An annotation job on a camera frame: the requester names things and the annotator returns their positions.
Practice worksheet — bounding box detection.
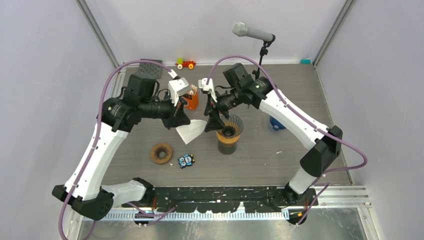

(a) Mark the dark glass carafe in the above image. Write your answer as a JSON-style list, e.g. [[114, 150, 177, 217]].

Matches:
[[217, 141, 237, 155]]

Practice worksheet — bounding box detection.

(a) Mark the blue owl toy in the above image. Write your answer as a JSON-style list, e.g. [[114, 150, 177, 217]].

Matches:
[[178, 154, 196, 169]]

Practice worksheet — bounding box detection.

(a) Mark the orange coffee filter bag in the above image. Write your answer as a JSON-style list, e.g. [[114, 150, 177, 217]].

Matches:
[[182, 84, 199, 111]]

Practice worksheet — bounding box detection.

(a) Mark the blue ribbed dripper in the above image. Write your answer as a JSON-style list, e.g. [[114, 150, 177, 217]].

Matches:
[[269, 116, 286, 131]]

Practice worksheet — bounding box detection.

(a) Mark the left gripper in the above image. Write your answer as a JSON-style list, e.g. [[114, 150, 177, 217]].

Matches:
[[140, 90, 192, 130]]

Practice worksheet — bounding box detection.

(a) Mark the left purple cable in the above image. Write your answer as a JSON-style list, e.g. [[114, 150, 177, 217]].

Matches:
[[58, 59, 181, 240]]

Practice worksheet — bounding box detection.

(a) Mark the dark grey studded plate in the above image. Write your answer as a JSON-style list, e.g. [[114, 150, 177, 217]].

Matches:
[[137, 62, 163, 79]]

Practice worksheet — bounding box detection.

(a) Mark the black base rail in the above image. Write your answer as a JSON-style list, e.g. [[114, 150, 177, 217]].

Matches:
[[133, 186, 318, 214]]

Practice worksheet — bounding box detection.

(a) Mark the grey microphone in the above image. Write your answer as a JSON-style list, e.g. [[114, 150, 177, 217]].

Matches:
[[231, 21, 276, 43]]

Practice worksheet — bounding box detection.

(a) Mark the grey ribbed dripper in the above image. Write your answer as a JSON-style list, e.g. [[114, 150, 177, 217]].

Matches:
[[217, 114, 244, 139]]

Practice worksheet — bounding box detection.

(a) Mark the dark wooden dripper ring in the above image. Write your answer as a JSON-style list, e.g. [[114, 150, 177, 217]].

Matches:
[[149, 142, 174, 165]]

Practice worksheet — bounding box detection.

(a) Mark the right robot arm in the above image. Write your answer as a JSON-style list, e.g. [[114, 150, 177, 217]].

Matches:
[[198, 63, 343, 205]]

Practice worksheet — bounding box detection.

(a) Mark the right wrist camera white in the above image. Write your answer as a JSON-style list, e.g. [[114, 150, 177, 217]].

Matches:
[[198, 77, 218, 103]]

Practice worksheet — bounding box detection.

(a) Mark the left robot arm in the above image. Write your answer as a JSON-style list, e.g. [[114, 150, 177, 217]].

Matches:
[[52, 72, 191, 221]]

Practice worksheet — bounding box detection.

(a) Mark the white paper coffee filter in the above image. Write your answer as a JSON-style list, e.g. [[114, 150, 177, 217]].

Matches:
[[175, 119, 207, 145]]

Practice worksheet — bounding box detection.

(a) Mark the toy train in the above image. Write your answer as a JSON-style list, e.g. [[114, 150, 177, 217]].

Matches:
[[175, 58, 196, 70]]

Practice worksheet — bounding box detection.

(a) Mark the black microphone tripod stand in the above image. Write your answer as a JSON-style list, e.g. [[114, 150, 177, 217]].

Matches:
[[252, 41, 273, 80]]

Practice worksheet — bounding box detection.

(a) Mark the teal block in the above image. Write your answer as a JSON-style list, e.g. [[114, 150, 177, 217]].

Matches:
[[300, 58, 312, 64]]

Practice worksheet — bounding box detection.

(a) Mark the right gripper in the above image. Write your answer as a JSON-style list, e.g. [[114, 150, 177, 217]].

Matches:
[[203, 86, 243, 133]]

